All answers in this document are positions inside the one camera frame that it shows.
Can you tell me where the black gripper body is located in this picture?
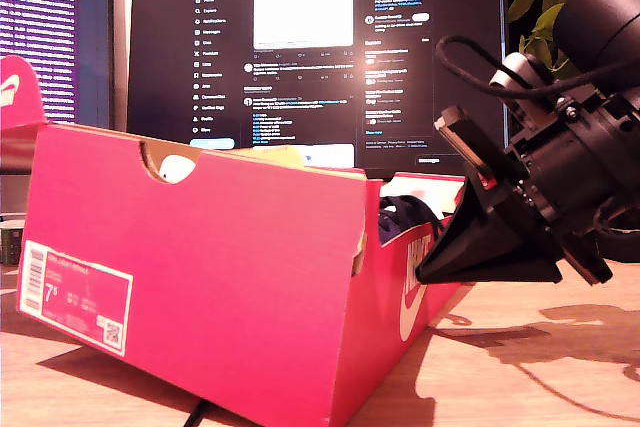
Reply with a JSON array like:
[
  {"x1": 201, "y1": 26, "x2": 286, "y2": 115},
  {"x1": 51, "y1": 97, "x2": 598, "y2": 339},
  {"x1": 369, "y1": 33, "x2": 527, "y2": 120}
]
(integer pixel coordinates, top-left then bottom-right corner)
[{"x1": 502, "y1": 91, "x2": 640, "y2": 286}]

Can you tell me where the red Nike shoebox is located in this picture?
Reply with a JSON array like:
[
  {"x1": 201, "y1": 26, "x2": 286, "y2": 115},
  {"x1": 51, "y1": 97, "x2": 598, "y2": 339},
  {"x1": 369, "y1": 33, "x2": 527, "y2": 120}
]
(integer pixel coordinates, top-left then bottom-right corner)
[{"x1": 0, "y1": 54, "x2": 471, "y2": 427}]

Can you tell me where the green patterned box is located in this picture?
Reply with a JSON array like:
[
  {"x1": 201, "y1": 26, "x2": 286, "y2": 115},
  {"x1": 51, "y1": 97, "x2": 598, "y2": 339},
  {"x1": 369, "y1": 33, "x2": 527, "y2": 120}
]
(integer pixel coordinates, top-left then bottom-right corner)
[{"x1": 0, "y1": 226, "x2": 24, "y2": 267}]

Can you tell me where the black rectangular planter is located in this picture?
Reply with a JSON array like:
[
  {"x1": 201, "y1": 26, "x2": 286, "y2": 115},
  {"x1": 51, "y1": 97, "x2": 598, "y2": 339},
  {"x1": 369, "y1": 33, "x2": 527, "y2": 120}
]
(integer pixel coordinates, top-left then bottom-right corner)
[{"x1": 597, "y1": 226, "x2": 640, "y2": 264}]

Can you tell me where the dark navy shoe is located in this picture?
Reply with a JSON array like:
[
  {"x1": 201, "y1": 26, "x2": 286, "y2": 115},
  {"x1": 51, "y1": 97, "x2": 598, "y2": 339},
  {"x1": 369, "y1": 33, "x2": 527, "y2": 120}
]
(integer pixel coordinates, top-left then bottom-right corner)
[{"x1": 378, "y1": 194, "x2": 446, "y2": 246}]

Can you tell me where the green leafy houseplant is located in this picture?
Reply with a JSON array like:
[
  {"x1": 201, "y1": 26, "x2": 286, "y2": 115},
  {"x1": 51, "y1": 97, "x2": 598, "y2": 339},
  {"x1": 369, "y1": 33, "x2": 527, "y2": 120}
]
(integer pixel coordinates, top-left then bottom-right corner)
[{"x1": 507, "y1": 0, "x2": 609, "y2": 81}]

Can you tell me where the wide black Huawei monitor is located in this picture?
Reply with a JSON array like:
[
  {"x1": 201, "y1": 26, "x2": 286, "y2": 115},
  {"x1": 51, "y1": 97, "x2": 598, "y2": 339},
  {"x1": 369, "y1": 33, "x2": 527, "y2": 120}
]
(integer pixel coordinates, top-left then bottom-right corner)
[{"x1": 125, "y1": 0, "x2": 511, "y2": 183}]

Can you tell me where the computer monitor with purple terminal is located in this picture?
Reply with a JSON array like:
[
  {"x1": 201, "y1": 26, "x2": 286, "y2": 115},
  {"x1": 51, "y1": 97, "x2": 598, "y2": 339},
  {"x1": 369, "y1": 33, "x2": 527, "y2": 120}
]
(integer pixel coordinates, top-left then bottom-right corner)
[{"x1": 0, "y1": 0, "x2": 116, "y2": 131}]

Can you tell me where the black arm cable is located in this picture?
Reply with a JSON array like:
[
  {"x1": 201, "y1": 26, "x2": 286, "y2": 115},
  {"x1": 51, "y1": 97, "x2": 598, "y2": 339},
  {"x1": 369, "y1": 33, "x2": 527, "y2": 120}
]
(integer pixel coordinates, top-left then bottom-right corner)
[{"x1": 434, "y1": 35, "x2": 640, "y2": 101}]

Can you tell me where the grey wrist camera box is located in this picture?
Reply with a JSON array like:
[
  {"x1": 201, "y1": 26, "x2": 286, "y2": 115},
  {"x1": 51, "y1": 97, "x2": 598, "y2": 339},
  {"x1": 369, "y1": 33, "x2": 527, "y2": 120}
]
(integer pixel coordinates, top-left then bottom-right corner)
[{"x1": 488, "y1": 51, "x2": 561, "y2": 141}]

